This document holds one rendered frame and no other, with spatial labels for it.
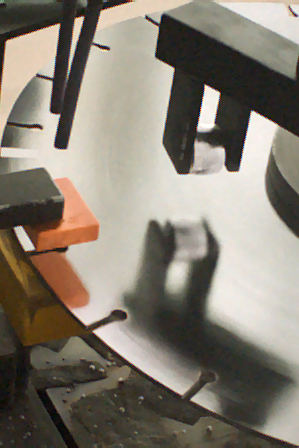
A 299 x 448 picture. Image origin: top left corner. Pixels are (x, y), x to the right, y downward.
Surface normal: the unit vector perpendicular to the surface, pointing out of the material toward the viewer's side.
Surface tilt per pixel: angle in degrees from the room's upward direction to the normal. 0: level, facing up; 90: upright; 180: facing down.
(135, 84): 0
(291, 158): 5
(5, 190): 0
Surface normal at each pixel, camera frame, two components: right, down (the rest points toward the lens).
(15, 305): -0.89, 0.16
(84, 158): 0.14, -0.79
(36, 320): 0.43, 0.59
